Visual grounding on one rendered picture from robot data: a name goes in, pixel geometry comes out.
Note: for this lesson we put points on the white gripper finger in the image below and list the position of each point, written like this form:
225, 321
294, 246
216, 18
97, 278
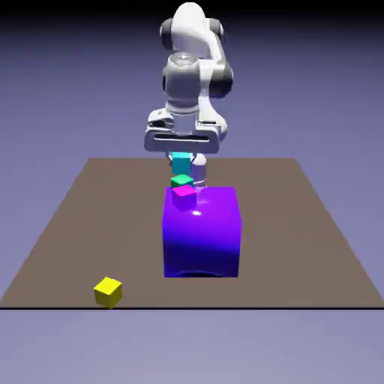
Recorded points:
169, 156

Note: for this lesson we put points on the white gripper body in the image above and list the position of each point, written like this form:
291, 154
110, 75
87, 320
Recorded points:
180, 146

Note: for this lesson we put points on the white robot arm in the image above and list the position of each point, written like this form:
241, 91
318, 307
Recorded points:
192, 81

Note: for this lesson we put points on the small cyan cube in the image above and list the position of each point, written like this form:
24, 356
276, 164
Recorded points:
181, 165

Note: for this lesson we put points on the small green cube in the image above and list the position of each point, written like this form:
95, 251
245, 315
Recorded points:
181, 181

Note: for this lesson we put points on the small magenta cube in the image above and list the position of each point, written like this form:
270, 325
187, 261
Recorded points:
183, 196

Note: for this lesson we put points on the small yellow cube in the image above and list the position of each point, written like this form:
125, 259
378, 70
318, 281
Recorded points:
108, 292

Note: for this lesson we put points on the large purple box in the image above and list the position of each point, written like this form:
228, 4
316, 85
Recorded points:
201, 237

